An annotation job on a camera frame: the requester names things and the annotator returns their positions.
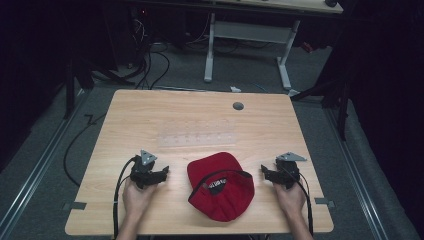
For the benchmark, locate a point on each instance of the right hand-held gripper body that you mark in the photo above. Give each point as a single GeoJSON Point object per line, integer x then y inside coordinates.
{"type": "Point", "coordinates": [288, 171]}

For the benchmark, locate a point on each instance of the metal floor rail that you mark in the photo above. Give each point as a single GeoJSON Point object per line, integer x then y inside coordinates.
{"type": "Point", "coordinates": [356, 173]}
{"type": "Point", "coordinates": [36, 170]}

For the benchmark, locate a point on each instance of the red baseball cap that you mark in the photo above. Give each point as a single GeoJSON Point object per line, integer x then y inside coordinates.
{"type": "Point", "coordinates": [220, 190]}

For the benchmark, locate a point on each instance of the round grey table grommet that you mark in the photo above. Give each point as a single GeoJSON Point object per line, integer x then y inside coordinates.
{"type": "Point", "coordinates": [238, 106]}

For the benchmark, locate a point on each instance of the grey tape strip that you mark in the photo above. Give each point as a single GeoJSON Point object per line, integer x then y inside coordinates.
{"type": "Point", "coordinates": [75, 206]}
{"type": "Point", "coordinates": [324, 201]}

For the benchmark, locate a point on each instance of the black metal stand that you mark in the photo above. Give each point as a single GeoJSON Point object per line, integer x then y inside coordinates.
{"type": "Point", "coordinates": [76, 80]}
{"type": "Point", "coordinates": [333, 96]}

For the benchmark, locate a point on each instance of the small white floor object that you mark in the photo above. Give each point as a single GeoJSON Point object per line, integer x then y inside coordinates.
{"type": "Point", "coordinates": [235, 89]}

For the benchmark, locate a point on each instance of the person's right hand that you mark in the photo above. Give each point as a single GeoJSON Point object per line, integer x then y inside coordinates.
{"type": "Point", "coordinates": [290, 200]}

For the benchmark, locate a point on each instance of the white-framed desk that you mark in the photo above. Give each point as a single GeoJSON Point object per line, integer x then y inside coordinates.
{"type": "Point", "coordinates": [250, 31]}

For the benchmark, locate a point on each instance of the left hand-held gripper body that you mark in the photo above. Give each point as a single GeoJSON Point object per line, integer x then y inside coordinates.
{"type": "Point", "coordinates": [143, 173]}

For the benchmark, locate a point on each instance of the person's left hand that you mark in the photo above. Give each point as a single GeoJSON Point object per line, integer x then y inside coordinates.
{"type": "Point", "coordinates": [136, 198]}

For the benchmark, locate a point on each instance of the clear plastic tray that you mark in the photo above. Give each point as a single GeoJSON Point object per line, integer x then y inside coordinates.
{"type": "Point", "coordinates": [196, 135]}

